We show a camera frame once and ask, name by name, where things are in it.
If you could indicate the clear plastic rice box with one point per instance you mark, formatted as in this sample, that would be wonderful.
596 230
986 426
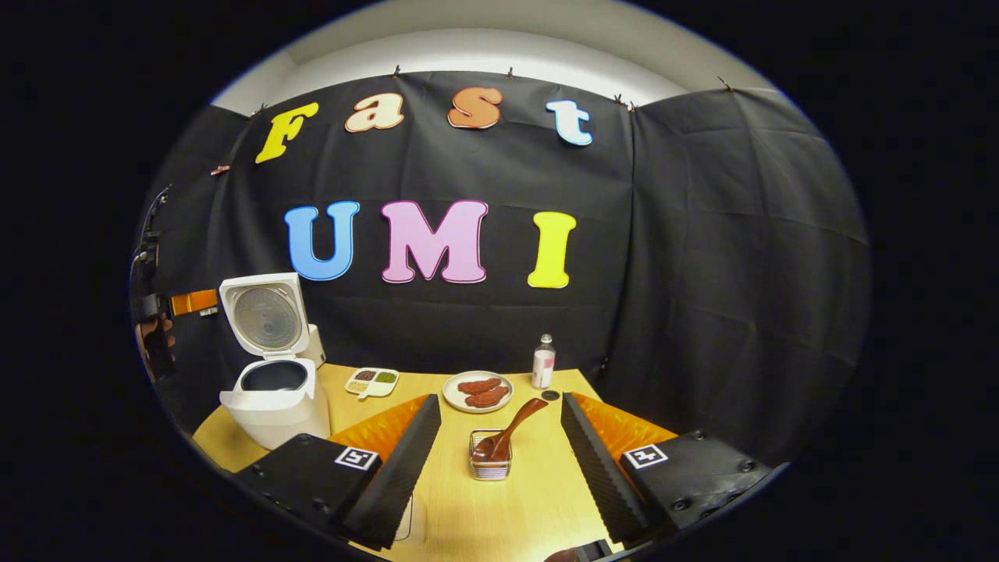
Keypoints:
414 523

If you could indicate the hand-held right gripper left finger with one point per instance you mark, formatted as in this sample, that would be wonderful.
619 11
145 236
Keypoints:
406 476

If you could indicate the row of black cloth clips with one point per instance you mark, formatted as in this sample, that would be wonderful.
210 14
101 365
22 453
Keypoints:
396 71

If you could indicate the white divided bean dish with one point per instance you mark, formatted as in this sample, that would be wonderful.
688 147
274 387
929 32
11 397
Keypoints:
373 382

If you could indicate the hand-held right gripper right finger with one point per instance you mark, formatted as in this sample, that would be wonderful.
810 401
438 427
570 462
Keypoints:
597 476

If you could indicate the white round plate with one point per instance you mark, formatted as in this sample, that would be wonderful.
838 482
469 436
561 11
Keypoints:
453 394

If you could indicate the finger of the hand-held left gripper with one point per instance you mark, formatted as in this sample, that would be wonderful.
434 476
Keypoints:
195 302

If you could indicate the red sausage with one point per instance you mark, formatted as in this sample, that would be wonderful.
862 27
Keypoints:
478 385
488 398

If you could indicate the white toaster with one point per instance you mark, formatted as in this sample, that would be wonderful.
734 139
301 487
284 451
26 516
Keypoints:
316 347

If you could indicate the small pink label bottle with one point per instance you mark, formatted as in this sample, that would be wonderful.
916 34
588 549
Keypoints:
543 367

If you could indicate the white rice cooker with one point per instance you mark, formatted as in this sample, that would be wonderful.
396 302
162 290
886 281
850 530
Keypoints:
273 414

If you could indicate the brown wooden spoon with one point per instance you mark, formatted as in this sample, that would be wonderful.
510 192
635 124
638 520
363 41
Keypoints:
515 425

